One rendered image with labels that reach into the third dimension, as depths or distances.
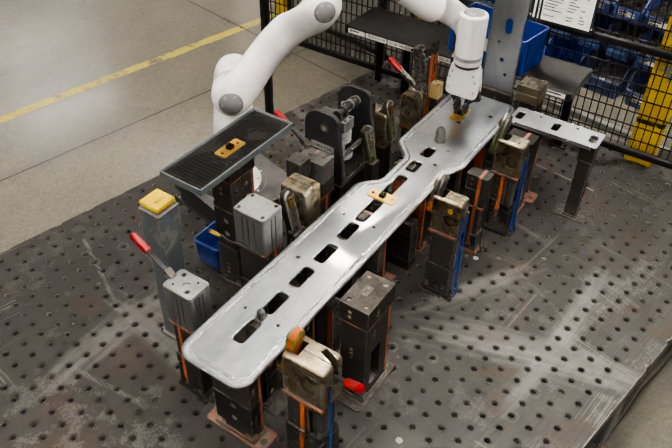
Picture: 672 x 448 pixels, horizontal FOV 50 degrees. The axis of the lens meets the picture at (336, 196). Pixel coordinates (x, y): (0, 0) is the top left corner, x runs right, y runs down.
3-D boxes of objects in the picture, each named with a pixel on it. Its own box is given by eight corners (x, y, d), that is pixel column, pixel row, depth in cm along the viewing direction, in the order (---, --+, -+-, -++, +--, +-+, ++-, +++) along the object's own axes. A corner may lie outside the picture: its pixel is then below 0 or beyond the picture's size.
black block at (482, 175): (478, 261, 220) (492, 186, 202) (447, 247, 225) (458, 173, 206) (489, 247, 225) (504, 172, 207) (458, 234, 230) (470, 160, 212)
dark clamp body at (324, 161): (324, 274, 214) (325, 172, 191) (289, 257, 220) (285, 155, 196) (344, 254, 221) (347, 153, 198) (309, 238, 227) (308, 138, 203)
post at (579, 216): (583, 224, 234) (605, 152, 216) (551, 212, 239) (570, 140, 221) (589, 214, 238) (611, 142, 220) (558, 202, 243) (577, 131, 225)
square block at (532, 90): (520, 179, 253) (540, 91, 230) (499, 172, 256) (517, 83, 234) (529, 168, 258) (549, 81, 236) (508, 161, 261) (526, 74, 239)
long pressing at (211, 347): (251, 401, 145) (251, 396, 144) (171, 351, 154) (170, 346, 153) (518, 109, 235) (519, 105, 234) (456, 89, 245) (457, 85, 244)
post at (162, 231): (180, 344, 192) (158, 219, 165) (160, 331, 196) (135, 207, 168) (199, 326, 197) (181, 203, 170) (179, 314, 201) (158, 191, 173)
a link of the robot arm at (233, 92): (236, 100, 223) (233, 130, 211) (205, 77, 217) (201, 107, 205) (349, -11, 201) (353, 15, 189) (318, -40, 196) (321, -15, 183)
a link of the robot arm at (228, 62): (211, 144, 220) (210, 77, 205) (216, 110, 234) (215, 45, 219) (251, 145, 221) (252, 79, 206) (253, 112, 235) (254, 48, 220)
